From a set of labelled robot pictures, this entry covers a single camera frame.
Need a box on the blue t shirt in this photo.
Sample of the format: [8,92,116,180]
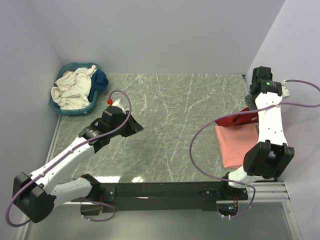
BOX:
[87,69,109,103]

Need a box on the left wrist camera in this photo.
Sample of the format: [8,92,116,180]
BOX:
[107,98,126,113]

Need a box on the black base beam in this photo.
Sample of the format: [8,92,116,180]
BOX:
[88,181,249,212]

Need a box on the cream white t shirt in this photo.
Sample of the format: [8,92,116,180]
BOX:
[50,65,97,110]

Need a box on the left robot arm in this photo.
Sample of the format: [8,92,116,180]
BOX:
[12,105,144,223]

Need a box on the aluminium rail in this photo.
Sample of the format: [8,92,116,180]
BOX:
[26,181,292,206]

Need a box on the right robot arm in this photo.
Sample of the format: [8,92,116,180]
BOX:
[219,66,295,200]

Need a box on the folded pink t shirt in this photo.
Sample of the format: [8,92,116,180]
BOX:
[215,123,259,169]

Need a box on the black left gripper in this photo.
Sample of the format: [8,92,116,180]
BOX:
[109,110,144,138]

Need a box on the red t shirt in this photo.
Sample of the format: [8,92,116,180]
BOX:
[215,112,259,127]

